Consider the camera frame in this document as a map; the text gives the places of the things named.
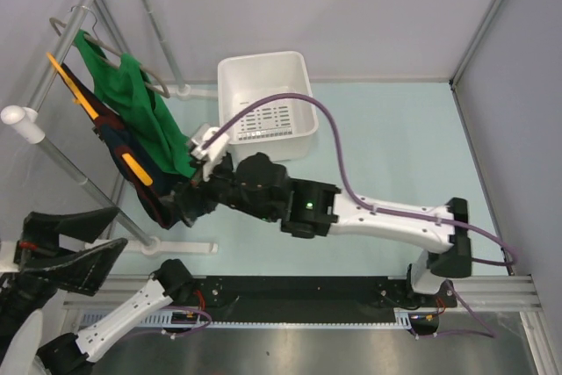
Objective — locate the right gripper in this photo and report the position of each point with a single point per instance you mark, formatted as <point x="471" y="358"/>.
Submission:
<point x="185" y="196"/>

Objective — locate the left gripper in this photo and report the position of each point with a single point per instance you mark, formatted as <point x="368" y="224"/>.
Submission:
<point x="84" y="269"/>

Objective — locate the navy maroon tank top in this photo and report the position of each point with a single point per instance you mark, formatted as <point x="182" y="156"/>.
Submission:
<point x="116" y="135"/>

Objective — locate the grey velvet hanger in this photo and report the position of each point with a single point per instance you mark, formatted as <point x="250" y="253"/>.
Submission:
<point x="154" y="83"/>

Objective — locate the green tank top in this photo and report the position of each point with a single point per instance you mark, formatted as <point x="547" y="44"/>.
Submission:
<point x="125" y="90"/>

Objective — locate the yellow plastic hanger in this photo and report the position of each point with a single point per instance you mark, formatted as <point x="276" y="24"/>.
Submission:
<point x="131" y="163"/>

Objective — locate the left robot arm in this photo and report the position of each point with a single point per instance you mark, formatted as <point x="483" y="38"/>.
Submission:
<point x="60" y="252"/>

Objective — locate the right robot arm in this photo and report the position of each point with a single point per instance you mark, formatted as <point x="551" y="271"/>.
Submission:
<point x="307" y="209"/>

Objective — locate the clothes rack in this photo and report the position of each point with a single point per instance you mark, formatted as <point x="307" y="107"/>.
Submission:
<point x="31" y="179"/>

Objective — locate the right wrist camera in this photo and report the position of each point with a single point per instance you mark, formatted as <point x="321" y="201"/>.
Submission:
<point x="207" y="147"/>

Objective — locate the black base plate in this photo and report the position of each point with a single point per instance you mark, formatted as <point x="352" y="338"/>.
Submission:
<point x="271" y="301"/>

